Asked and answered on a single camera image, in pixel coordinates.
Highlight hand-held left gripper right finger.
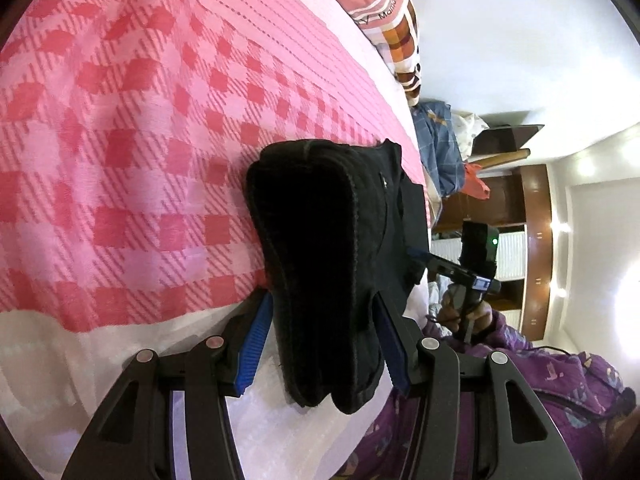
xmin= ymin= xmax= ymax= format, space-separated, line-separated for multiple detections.
xmin=372 ymin=292 xmax=583 ymax=480

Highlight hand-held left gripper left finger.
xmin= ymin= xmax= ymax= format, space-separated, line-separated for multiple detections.
xmin=60 ymin=290 xmax=275 ymax=480

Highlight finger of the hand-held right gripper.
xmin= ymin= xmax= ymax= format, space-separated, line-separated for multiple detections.
xmin=406 ymin=246 xmax=473 ymax=287

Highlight black pants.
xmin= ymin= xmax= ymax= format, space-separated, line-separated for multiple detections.
xmin=244 ymin=139 xmax=432 ymax=415

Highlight person's right forearm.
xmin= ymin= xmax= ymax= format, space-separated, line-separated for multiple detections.
xmin=445 ymin=310 xmax=637 ymax=480

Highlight person's right hand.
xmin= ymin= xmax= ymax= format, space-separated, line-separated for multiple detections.
xmin=436 ymin=284 xmax=496 ymax=343

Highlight white slatted panel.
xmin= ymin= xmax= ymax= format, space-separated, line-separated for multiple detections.
xmin=430 ymin=230 xmax=527 ymax=282

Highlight red cloth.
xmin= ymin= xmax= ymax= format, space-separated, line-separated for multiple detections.
xmin=462 ymin=162 xmax=491 ymax=202

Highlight brown wooden wardrobe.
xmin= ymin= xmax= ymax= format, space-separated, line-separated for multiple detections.
xmin=431 ymin=124 xmax=555 ymax=333

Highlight wooden stick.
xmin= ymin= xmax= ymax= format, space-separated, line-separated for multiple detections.
xmin=467 ymin=148 xmax=531 ymax=169

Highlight person's purple patterned jacket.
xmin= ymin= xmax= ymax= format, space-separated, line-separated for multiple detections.
xmin=344 ymin=387 xmax=426 ymax=480

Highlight blue plaid cloth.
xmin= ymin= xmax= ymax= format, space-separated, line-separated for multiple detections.
xmin=411 ymin=100 xmax=468 ymax=198

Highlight white cloth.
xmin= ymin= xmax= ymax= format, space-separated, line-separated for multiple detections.
xmin=450 ymin=112 xmax=490 ymax=158

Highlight pink checked bedsheet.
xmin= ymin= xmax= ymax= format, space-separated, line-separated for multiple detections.
xmin=0 ymin=0 xmax=441 ymax=480

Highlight orange plaid folded quilt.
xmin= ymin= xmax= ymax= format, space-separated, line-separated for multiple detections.
xmin=305 ymin=0 xmax=423 ymax=107

